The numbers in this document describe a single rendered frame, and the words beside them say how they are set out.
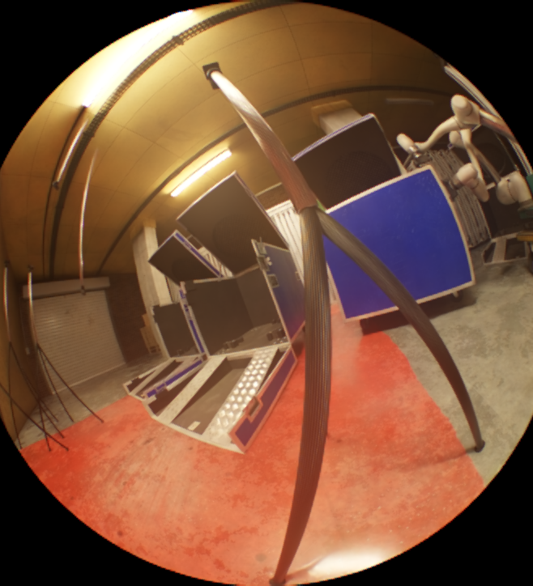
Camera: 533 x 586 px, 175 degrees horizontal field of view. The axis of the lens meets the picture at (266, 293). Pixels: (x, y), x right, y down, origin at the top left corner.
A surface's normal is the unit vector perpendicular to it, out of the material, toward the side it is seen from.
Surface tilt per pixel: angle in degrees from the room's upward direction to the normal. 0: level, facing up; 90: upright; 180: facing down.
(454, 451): 0
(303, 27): 180
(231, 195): 138
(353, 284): 90
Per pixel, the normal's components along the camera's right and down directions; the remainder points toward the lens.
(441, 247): -0.62, 0.22
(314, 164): -0.11, 0.88
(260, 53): 0.35, 0.94
